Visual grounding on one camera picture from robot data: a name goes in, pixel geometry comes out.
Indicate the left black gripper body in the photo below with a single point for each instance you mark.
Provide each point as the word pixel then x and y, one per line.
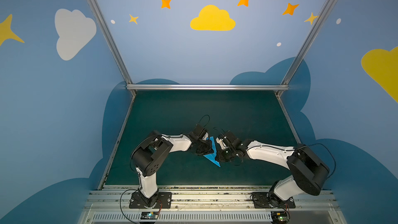
pixel 203 144

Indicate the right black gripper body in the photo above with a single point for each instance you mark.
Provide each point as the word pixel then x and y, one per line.
pixel 224 150

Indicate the blue square paper sheet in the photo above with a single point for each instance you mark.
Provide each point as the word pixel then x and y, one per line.
pixel 212 157

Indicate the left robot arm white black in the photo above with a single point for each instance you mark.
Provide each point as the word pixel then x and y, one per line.
pixel 151 153

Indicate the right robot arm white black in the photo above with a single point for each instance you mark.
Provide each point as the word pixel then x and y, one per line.
pixel 308 171

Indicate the back horizontal aluminium bar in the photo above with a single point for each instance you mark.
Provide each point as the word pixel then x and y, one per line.
pixel 207 87

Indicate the right green circuit board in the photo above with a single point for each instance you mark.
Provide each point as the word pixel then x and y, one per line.
pixel 279 217

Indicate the green circuit board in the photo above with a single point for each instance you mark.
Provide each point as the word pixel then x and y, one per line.
pixel 149 216
pixel 279 217

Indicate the left green circuit board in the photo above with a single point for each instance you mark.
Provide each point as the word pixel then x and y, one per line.
pixel 149 216

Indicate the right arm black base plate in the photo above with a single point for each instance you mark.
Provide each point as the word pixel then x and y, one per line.
pixel 263 200

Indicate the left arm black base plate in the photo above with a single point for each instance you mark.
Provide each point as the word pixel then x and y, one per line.
pixel 158 200

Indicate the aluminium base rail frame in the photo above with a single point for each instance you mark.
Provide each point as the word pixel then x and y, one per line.
pixel 207 205

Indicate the left slanted aluminium post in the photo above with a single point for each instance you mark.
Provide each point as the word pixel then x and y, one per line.
pixel 100 19

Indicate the slanted aluminium post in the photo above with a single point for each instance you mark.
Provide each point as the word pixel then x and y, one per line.
pixel 100 19
pixel 310 38

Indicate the right slanted aluminium post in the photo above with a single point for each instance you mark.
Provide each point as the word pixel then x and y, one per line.
pixel 310 38

